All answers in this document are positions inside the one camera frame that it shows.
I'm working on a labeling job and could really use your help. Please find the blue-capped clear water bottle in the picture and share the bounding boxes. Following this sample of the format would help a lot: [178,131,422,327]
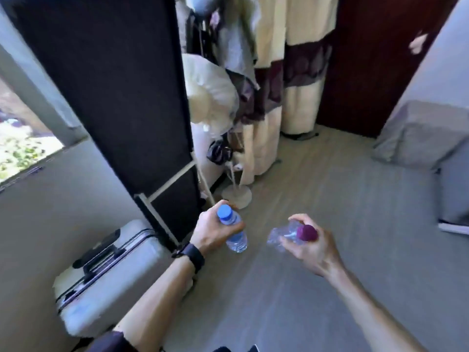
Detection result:
[217,204,248,253]

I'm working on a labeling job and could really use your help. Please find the person's left hand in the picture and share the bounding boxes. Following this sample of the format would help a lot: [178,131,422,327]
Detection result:
[189,205,245,255]

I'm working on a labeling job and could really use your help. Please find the black wristwatch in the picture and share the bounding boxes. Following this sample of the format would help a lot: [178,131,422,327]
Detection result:
[172,242,206,274]

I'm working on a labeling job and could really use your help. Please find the person's right hand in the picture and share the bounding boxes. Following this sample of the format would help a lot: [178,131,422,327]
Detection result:
[279,214,344,278]

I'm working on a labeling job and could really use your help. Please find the white standing fan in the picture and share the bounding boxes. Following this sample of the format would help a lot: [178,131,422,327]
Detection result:
[182,53,253,210]

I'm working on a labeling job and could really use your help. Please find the person's right forearm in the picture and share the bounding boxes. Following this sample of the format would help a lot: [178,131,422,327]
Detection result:
[325,267,437,352]

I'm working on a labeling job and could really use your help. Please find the black standing panel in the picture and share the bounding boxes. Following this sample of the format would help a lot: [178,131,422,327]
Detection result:
[7,0,203,250]

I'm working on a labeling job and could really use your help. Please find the dark red wooden door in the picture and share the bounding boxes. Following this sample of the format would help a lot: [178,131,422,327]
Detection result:
[316,0,461,139]

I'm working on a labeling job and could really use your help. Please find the black bag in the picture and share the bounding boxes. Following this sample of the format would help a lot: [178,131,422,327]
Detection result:
[207,139,234,166]

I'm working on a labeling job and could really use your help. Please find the white hard-shell suitcase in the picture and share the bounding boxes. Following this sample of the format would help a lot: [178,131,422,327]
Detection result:
[52,219,173,338]

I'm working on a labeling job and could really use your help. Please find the person's left forearm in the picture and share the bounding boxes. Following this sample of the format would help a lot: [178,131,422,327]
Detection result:
[110,255,195,352]

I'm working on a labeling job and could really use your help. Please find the purple-capped clear water bottle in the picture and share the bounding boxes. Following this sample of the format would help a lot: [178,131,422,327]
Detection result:
[267,220,319,248]

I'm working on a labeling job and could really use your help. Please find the cream and purple curtain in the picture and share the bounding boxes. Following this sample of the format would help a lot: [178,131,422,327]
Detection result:
[224,0,340,186]

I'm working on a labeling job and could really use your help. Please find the white hanging garment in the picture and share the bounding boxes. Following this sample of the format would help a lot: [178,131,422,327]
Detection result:
[213,0,261,70]

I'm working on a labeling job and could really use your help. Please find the window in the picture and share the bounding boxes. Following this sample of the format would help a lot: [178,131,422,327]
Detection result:
[0,77,65,184]

